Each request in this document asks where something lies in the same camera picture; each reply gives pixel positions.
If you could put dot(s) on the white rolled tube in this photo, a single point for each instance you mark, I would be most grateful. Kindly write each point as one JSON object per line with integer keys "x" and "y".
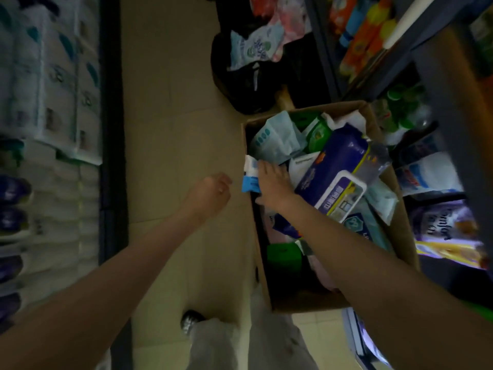
{"x": 408, "y": 19}

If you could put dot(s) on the navy kitchen wipes pack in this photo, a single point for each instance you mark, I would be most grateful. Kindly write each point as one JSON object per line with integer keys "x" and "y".
{"x": 339, "y": 161}

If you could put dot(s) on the purple yellow softener pack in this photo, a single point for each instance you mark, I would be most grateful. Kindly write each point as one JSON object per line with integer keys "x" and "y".
{"x": 446, "y": 235}

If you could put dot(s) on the pink printed pack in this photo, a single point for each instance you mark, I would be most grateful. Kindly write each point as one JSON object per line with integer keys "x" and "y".
{"x": 292, "y": 19}

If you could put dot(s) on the row of orange yellow packs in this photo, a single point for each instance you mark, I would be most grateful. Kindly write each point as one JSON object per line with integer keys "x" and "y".
{"x": 362, "y": 38}

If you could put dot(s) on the person's right forearm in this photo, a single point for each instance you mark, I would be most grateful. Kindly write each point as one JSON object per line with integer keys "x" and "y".
{"x": 385, "y": 289}

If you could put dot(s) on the stack of white roll packs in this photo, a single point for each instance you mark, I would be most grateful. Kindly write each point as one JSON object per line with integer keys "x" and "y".
{"x": 46, "y": 111}

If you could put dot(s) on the dark metal shelf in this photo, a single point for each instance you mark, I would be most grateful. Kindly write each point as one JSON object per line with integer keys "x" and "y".
{"x": 113, "y": 188}

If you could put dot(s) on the person's left shoe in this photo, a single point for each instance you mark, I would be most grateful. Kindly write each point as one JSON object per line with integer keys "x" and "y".
{"x": 192, "y": 321}

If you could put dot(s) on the white blue detergent bag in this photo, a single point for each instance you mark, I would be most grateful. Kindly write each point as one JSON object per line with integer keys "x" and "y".
{"x": 427, "y": 177}

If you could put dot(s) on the green white bottles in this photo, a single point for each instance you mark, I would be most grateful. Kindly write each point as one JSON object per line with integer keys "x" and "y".
{"x": 400, "y": 107}

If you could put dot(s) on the brown cardboard box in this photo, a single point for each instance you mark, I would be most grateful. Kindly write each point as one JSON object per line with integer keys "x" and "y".
{"x": 308, "y": 304}

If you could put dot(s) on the white teal printed pack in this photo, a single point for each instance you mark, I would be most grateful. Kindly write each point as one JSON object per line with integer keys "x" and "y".
{"x": 258, "y": 46}

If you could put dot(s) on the person's left forearm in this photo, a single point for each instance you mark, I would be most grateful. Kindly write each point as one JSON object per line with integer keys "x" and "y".
{"x": 88, "y": 300}

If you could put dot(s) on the black plastic bag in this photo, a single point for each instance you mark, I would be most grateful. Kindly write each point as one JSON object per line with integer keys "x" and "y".
{"x": 246, "y": 92}

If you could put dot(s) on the person's grey trousers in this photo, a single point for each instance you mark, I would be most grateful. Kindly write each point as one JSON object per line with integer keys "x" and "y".
{"x": 277, "y": 342}

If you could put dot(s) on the person's left hand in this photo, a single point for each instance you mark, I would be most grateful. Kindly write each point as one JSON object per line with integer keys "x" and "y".
{"x": 210, "y": 196}

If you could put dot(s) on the person's right hand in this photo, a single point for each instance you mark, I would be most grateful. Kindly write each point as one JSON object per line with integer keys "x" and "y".
{"x": 277, "y": 188}

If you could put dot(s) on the purple refill bags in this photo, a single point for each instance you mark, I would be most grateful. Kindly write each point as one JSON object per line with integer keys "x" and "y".
{"x": 366, "y": 342}

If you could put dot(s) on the cardboard box of wipes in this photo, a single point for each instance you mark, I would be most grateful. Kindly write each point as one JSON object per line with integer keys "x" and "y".
{"x": 277, "y": 138}

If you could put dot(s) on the green plastic bottles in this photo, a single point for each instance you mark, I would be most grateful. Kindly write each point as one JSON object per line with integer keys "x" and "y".
{"x": 479, "y": 310}

